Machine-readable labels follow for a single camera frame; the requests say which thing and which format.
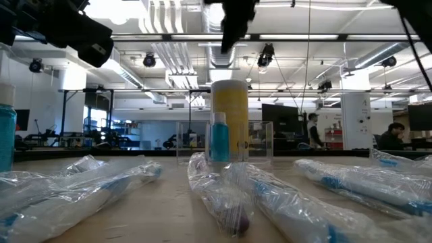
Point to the teal mouthwash bottle white cap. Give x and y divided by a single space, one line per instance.
220 141
6 135

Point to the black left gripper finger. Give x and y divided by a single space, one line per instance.
109 44
89 40

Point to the clear acrylic organizer box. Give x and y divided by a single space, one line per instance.
266 135

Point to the black overhead light rail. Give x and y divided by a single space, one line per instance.
254 38

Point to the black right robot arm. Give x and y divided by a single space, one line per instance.
415 17

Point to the small red storage shelf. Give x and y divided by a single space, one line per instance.
333 135

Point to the purple toothbrush in clear wrapper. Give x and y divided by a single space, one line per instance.
219 199

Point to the blue toothbrush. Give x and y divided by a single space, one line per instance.
111 189
287 209
388 162
354 184
81 165

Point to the black aluminium table frame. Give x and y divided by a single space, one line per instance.
101 153

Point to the yellow wipes canister white lid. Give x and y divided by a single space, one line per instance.
229 101

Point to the black background workstation frame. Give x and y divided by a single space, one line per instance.
64 111

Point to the black background monitor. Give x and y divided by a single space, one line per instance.
280 118
22 119
420 116

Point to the black ceiling spotlight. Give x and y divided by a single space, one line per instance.
389 61
266 55
149 60
35 65
325 86

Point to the person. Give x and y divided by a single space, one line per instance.
391 138
314 131

